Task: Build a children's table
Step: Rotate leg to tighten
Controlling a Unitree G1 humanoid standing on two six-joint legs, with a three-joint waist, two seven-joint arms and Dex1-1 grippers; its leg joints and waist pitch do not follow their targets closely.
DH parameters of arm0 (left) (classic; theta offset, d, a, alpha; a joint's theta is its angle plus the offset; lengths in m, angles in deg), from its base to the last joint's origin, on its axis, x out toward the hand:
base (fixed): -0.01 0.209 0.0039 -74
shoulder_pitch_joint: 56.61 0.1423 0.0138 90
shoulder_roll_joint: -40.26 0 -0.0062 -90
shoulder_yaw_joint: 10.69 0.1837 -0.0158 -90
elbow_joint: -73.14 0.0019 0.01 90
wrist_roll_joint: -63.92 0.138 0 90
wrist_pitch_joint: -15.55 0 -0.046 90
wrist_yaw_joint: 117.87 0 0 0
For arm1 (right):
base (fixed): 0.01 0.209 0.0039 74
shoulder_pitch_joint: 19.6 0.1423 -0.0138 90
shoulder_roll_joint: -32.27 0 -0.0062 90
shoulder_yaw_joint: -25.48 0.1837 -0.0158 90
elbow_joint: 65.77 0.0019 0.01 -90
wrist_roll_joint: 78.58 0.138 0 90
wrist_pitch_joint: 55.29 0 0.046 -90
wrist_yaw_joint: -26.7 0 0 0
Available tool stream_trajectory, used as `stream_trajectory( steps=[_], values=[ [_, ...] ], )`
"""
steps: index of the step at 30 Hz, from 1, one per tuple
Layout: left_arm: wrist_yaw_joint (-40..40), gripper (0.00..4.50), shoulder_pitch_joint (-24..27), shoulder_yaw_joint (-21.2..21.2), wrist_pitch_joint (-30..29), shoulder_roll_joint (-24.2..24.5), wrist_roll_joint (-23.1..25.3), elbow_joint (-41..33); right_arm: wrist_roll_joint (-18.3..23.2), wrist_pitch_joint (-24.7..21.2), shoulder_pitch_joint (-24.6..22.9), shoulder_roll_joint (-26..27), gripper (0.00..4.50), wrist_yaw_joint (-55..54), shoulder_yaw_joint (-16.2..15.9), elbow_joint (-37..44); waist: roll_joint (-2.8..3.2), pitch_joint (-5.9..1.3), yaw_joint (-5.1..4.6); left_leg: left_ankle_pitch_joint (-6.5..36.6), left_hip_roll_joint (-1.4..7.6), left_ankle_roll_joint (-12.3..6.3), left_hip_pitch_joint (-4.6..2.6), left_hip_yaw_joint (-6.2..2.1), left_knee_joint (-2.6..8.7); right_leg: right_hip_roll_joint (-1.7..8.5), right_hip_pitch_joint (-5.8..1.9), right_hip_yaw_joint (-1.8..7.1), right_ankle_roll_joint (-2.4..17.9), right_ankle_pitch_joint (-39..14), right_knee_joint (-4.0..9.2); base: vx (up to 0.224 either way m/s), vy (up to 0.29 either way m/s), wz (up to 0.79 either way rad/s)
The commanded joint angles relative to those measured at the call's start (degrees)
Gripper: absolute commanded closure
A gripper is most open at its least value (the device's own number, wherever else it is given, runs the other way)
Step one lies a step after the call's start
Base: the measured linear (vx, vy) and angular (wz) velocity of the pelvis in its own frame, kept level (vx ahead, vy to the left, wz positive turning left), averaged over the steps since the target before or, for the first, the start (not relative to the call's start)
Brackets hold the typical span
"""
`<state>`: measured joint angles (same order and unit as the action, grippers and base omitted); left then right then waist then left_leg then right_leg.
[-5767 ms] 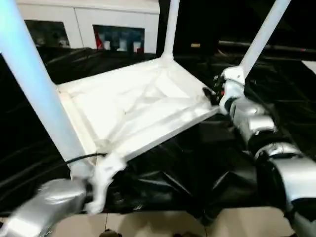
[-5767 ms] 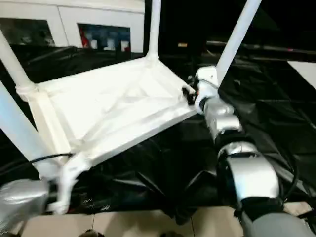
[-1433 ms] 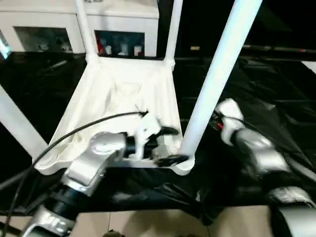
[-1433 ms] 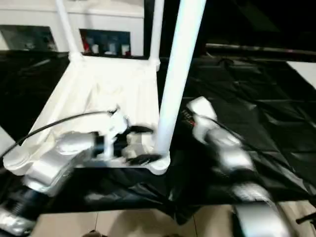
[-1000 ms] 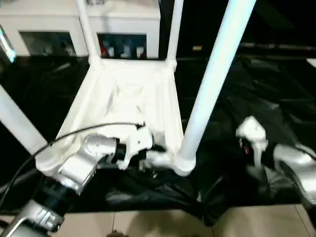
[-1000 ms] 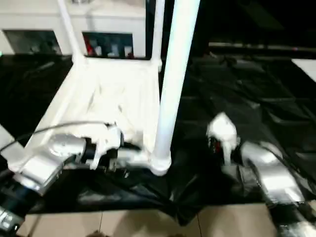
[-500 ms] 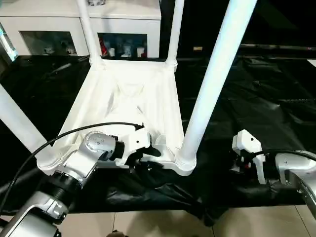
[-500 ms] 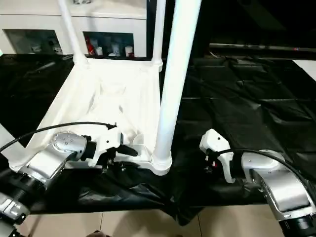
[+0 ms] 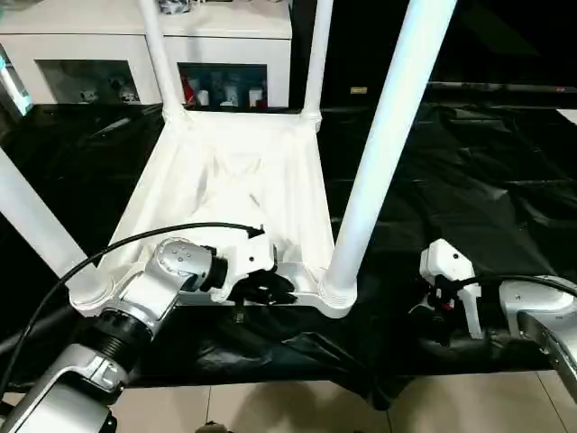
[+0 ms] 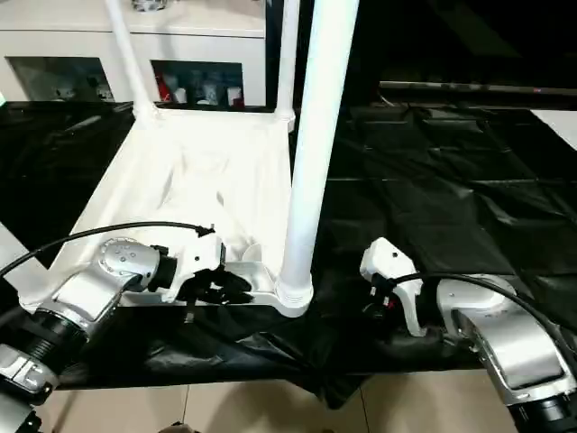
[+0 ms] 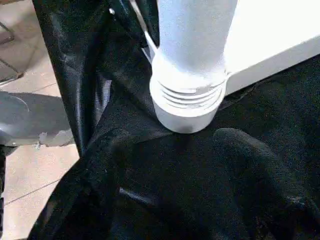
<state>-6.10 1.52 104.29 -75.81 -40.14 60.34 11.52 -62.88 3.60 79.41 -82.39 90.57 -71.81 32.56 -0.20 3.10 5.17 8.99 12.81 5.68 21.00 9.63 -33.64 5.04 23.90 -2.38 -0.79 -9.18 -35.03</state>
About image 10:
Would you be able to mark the white plastic table top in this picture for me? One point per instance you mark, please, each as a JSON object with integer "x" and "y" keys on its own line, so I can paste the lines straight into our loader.
{"x": 180, "y": 180}

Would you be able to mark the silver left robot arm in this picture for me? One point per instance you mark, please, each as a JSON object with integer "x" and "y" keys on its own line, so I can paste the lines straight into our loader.
{"x": 121, "y": 266}

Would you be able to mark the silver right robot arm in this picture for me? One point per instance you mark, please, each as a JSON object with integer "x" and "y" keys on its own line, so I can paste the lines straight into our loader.
{"x": 505, "y": 325}

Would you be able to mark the black plastic mat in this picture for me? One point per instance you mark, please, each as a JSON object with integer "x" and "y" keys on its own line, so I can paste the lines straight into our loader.
{"x": 451, "y": 203}

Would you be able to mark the white printed cup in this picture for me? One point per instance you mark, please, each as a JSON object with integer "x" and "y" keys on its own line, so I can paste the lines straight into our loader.
{"x": 209, "y": 92}

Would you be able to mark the small white jar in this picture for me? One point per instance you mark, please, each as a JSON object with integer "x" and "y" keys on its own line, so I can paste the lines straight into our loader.
{"x": 180, "y": 94}

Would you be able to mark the white printed figurine mug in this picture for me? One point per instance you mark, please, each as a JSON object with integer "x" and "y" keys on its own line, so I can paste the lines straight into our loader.
{"x": 101, "y": 89}
{"x": 63, "y": 92}

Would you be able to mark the white paper sheet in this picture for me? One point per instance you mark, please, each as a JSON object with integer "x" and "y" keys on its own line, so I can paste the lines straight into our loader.
{"x": 559, "y": 126}

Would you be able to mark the white glass-door cabinet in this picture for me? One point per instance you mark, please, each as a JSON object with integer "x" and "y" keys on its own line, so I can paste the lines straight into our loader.
{"x": 67, "y": 40}

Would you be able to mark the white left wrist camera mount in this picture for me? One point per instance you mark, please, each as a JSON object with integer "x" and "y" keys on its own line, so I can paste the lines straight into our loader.
{"x": 198, "y": 266}

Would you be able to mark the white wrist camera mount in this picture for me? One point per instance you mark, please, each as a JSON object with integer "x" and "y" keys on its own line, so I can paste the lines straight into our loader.
{"x": 392, "y": 270}
{"x": 198, "y": 266}

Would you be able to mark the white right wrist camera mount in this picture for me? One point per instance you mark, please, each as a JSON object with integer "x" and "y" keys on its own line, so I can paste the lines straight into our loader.
{"x": 392, "y": 270}

